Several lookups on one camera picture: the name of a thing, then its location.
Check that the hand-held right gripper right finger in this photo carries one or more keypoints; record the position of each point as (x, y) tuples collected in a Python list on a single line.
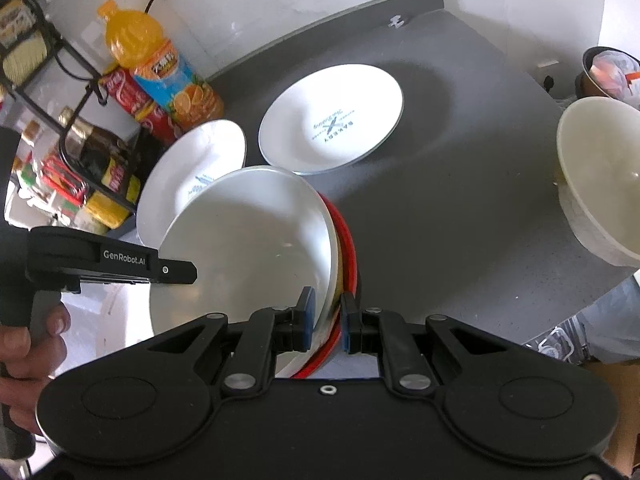
[(347, 325)]

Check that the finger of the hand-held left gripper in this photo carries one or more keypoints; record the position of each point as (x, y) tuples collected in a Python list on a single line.
[(177, 272)]

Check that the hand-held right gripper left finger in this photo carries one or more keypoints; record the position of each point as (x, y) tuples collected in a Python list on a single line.
[(306, 322)]

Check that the yellow plate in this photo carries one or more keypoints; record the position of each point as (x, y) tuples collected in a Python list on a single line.
[(339, 270)]

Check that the red plate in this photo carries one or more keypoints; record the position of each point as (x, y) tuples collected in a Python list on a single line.
[(350, 260)]

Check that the large plain white plate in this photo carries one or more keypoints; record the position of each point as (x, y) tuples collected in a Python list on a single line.
[(240, 240)]

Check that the white plate with blue print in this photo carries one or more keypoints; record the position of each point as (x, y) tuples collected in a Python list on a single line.
[(190, 160)]

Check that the person's left hand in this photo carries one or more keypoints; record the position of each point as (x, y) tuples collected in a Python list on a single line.
[(30, 360)]

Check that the red drink can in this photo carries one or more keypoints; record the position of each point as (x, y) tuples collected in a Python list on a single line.
[(155, 125), (122, 92)]

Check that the orange juice bottle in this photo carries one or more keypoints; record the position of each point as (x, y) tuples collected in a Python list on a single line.
[(165, 75)]

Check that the yellow noodle packet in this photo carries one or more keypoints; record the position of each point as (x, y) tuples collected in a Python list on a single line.
[(22, 60)]

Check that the clear plastic container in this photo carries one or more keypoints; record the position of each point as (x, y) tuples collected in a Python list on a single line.
[(555, 342)]

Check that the white plate with grey print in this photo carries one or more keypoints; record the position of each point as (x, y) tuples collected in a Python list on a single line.
[(350, 95)]

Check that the light blue cloth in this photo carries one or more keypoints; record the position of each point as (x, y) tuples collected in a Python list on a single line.
[(615, 315)]

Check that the cardboard box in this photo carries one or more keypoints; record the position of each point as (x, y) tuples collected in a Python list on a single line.
[(620, 410)]

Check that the cream white bowl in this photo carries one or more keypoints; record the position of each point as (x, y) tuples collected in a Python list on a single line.
[(600, 160)]

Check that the small white clip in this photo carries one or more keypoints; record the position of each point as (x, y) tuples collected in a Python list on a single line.
[(396, 21)]

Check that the trash bin with liner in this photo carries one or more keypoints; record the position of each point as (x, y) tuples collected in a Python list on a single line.
[(607, 72)]

